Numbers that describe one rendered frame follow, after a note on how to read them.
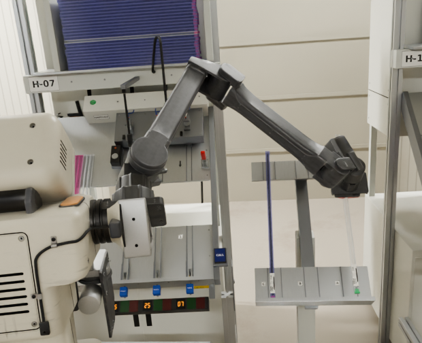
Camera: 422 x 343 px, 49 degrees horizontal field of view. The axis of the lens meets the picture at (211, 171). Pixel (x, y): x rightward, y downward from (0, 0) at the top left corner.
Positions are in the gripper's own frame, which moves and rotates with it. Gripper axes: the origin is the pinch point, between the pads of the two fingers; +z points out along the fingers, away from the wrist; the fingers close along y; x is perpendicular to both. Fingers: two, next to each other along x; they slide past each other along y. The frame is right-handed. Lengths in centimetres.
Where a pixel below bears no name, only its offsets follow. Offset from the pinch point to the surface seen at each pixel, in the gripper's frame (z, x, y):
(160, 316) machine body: 64, 24, 70
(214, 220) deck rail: 19.8, -0.7, 41.9
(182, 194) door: 247, -112, 99
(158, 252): 19, 10, 61
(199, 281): 19, 21, 47
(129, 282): 16, 21, 70
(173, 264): 19, 15, 56
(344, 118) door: 206, -157, -44
